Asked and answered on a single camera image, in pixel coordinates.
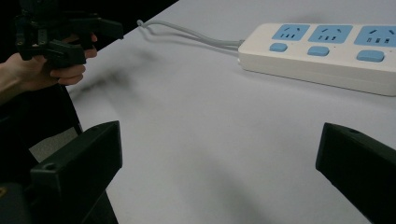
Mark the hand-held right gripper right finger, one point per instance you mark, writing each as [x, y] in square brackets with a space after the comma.
[361, 161]

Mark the white and blue power strip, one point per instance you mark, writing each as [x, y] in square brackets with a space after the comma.
[314, 57]

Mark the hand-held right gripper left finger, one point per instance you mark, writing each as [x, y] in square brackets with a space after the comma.
[81, 161]

